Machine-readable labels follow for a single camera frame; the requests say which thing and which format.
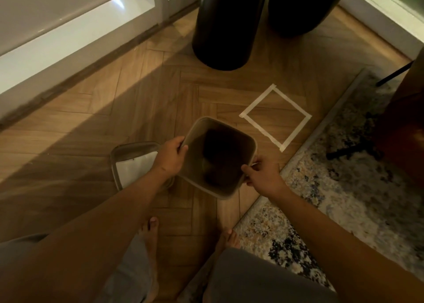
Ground person's right hand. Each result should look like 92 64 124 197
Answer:
241 155 289 199

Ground person's left hand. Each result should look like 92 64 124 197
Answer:
152 136 189 179

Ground grey plastic waste bin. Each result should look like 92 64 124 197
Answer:
178 116 258 201

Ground person's left forearm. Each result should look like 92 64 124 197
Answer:
0 167 173 303

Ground person's right forearm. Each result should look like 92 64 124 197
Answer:
270 185 424 303

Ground grey bin lid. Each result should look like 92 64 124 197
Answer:
110 142 174 192

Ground white tape square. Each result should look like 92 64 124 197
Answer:
239 83 312 153

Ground person's right foot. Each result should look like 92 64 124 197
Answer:
203 228 241 303

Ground person's foot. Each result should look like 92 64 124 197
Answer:
138 217 160 303
203 228 241 303

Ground person's left foot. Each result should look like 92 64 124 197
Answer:
138 217 160 303

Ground patterned grey rug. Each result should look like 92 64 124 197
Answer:
177 68 424 303

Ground person's grey trousers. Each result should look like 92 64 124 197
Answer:
0 233 338 303

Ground tall black floor vase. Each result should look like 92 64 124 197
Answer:
191 0 269 71

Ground white cabinet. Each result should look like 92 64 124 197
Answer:
0 0 203 121

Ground brown wooden furniture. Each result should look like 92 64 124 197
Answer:
374 46 424 191

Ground black metal furniture leg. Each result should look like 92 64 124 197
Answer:
376 60 415 87

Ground round black floor vase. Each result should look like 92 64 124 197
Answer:
268 0 352 37

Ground white window frame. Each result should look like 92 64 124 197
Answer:
338 0 424 60

